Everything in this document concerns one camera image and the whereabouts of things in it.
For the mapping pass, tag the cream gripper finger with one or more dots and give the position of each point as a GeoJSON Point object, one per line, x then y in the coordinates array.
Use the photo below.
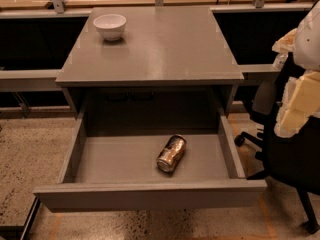
{"type": "Point", "coordinates": [300, 101]}
{"type": "Point", "coordinates": [286, 43]}

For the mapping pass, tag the orange soda can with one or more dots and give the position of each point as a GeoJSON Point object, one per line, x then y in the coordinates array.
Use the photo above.
{"type": "Point", "coordinates": [171, 154]}

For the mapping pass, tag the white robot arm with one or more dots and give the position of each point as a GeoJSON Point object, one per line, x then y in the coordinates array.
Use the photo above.
{"type": "Point", "coordinates": [306, 50]}

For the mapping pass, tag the grey cabinet counter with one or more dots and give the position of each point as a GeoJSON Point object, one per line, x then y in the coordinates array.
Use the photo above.
{"type": "Point", "coordinates": [161, 46]}

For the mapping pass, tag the grey open top drawer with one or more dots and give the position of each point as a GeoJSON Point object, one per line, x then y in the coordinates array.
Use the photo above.
{"type": "Point", "coordinates": [102, 172]}

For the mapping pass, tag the clear plastic bottle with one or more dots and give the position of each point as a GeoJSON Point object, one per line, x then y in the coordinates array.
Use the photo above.
{"type": "Point", "coordinates": [279, 61]}

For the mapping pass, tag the black office chair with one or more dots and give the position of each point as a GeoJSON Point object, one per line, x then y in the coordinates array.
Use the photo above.
{"type": "Point", "coordinates": [294, 161]}

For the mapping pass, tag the white ceramic bowl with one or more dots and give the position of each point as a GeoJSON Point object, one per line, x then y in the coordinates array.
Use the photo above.
{"type": "Point", "coordinates": [110, 26]}

